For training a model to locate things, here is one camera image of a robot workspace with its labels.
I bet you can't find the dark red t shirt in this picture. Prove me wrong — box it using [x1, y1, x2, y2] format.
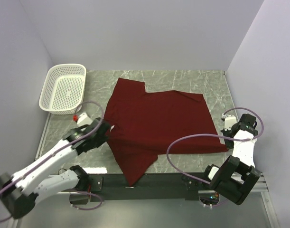
[104, 78, 227, 186]

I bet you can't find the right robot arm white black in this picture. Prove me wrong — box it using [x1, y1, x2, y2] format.
[201, 114, 261, 205]

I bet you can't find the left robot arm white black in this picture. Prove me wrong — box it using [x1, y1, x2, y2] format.
[0, 117, 111, 219]

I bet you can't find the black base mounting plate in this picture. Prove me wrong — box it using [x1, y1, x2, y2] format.
[74, 173, 215, 201]

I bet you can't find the white perforated plastic basket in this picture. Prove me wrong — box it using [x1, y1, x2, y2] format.
[39, 64, 86, 115]

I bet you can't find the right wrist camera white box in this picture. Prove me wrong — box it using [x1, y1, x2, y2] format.
[222, 114, 237, 131]

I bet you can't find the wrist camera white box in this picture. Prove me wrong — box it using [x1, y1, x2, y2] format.
[73, 112, 92, 127]
[222, 114, 237, 131]

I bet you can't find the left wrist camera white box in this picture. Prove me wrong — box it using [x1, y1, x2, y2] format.
[73, 112, 92, 127]

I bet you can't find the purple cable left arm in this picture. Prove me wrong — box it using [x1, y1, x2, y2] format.
[0, 101, 105, 223]

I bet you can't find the aluminium frame rail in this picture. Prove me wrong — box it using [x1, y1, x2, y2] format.
[7, 111, 278, 228]

